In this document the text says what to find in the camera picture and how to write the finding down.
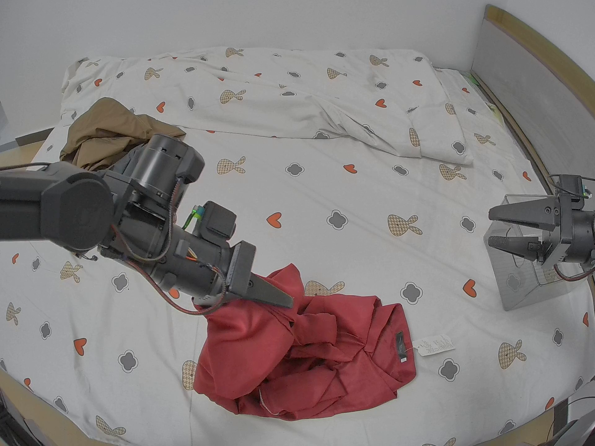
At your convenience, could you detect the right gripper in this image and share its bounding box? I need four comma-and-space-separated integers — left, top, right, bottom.
488, 195, 595, 267

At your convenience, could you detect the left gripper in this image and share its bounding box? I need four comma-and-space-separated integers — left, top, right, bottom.
148, 228, 258, 312

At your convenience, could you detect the red shirt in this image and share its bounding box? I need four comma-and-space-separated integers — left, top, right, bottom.
193, 264, 455, 421

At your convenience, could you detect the clear plastic box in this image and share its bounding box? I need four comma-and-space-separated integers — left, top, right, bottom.
483, 195, 595, 312

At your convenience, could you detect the bed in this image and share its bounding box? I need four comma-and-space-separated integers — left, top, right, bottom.
0, 4, 595, 446

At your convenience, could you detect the brown garment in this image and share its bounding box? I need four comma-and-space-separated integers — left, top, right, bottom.
59, 98, 188, 262

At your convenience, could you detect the white printed quilt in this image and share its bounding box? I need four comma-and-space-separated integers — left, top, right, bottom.
60, 46, 475, 164

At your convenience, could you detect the black braided cable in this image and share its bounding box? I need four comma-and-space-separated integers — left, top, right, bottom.
111, 175, 234, 316

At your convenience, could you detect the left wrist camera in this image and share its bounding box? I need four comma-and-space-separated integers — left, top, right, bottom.
188, 200, 239, 243

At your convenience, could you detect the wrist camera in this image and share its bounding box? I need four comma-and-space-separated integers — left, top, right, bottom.
188, 200, 239, 243
555, 174, 585, 199

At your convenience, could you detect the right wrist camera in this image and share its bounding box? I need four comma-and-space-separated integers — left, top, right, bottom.
555, 174, 585, 199

